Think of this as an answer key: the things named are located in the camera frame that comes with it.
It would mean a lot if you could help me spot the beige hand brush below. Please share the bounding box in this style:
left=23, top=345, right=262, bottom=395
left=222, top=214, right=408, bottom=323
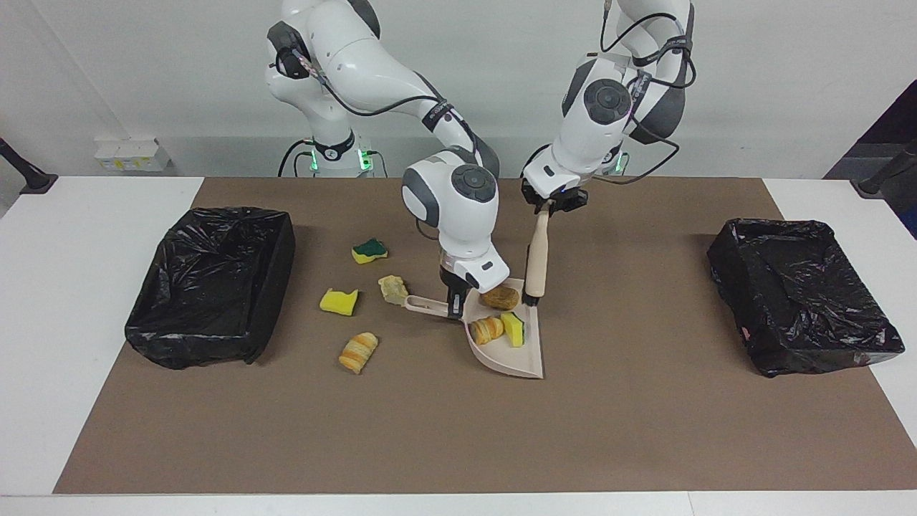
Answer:
left=523, top=201, right=556, bottom=307

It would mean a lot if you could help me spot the brown table mat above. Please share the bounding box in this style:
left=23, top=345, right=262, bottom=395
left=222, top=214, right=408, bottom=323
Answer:
left=52, top=176, right=917, bottom=495

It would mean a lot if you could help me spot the green and yellow sponge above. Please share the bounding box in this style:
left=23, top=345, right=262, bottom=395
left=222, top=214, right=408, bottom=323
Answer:
left=352, top=238, right=389, bottom=264

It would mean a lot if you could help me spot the white wall socket box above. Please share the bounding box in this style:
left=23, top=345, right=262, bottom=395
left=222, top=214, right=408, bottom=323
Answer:
left=95, top=138, right=171, bottom=173

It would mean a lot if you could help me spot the black stand foot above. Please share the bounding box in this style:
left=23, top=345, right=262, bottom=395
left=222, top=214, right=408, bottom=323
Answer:
left=0, top=138, right=58, bottom=194
left=858, top=140, right=917, bottom=198

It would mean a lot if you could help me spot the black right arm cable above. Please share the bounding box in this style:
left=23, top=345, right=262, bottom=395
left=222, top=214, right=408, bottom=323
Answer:
left=287, top=47, right=488, bottom=155

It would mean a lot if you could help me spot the bin with black bag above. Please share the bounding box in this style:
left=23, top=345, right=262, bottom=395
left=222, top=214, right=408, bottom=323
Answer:
left=124, top=206, right=297, bottom=371
left=707, top=219, right=906, bottom=378

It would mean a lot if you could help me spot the large yellow sponge piece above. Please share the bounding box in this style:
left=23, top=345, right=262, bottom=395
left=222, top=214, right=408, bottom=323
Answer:
left=320, top=287, right=359, bottom=317

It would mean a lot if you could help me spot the brown bread roll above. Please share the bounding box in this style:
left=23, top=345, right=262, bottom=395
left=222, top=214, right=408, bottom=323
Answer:
left=480, top=287, right=521, bottom=311

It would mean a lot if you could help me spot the striped bread roll piece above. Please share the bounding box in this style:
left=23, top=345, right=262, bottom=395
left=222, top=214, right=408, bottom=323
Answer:
left=469, top=315, right=506, bottom=345
left=338, top=332, right=379, bottom=375

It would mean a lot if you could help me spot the beige plastic dustpan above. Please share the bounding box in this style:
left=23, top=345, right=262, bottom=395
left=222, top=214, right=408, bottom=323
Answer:
left=403, top=278, right=545, bottom=379

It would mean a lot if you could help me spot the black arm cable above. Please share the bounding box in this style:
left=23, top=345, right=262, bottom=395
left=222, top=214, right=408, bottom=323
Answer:
left=523, top=0, right=697, bottom=188
left=287, top=47, right=488, bottom=155

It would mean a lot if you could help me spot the pale torn bread chunk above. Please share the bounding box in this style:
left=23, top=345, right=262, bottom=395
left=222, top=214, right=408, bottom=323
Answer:
left=378, top=274, right=410, bottom=305

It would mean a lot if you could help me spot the small yellow sponge wedge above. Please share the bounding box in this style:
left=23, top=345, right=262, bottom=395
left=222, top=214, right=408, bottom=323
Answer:
left=500, top=312, right=527, bottom=348

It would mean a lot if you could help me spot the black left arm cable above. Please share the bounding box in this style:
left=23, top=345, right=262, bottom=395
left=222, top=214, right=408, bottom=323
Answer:
left=523, top=0, right=697, bottom=188

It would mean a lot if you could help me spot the black base cable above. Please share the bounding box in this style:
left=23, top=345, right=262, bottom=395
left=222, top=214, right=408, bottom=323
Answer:
left=278, top=138, right=316, bottom=178

